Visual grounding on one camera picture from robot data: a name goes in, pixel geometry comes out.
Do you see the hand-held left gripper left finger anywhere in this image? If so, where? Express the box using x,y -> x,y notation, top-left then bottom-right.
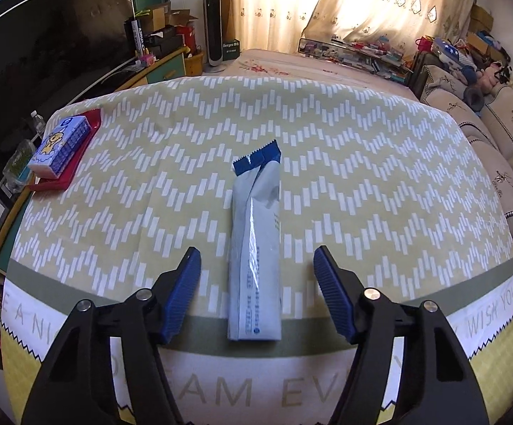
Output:
19,246 -> 202,425

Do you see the blue white snack wrapper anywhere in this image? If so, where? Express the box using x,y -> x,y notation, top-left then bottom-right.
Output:
226,139 -> 283,341

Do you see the black flat television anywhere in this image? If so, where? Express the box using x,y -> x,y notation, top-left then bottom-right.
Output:
0,0 -> 135,178

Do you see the open cardboard box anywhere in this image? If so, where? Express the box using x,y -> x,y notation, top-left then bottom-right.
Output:
141,4 -> 199,32

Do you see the beige embroidered curtain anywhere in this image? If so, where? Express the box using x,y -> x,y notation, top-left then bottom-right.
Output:
227,0 -> 341,54
301,0 -> 480,49

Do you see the green plastic bottle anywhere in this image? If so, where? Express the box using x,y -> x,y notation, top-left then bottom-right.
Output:
2,139 -> 36,193

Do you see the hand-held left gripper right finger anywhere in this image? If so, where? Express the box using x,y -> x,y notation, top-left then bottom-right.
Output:
313,245 -> 489,425

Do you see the blue white starred case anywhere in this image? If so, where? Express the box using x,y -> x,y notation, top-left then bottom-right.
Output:
431,38 -> 463,63

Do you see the blue cartoon tissue packet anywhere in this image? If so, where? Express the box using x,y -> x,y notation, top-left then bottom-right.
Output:
27,115 -> 94,173

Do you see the cluttered glass side table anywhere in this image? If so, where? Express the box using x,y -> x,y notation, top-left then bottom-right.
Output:
298,38 -> 410,83

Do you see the dark round cushion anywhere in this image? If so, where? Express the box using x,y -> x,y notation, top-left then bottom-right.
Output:
463,85 -> 486,113

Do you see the stack of cardboard boxes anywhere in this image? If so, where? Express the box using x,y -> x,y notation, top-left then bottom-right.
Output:
466,4 -> 511,60

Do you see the dark green box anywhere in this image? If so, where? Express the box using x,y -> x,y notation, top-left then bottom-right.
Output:
221,38 -> 240,61

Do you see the pink plush bear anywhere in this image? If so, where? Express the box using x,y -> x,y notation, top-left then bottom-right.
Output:
480,63 -> 505,94

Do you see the clear water bottle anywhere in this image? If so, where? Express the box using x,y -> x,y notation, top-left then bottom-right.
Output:
30,110 -> 47,138

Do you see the green zigzag tablecloth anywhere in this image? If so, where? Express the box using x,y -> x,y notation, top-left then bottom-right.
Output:
0,75 -> 513,425

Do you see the black upright box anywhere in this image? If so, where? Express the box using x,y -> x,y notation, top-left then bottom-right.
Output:
126,18 -> 147,57

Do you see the beige sofa with deer covers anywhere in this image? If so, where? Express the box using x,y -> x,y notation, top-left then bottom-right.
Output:
409,64 -> 513,249

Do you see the red plastic tray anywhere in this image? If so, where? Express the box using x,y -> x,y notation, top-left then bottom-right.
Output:
27,108 -> 103,192

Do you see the tower fan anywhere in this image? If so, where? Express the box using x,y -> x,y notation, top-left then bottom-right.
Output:
202,0 -> 227,74

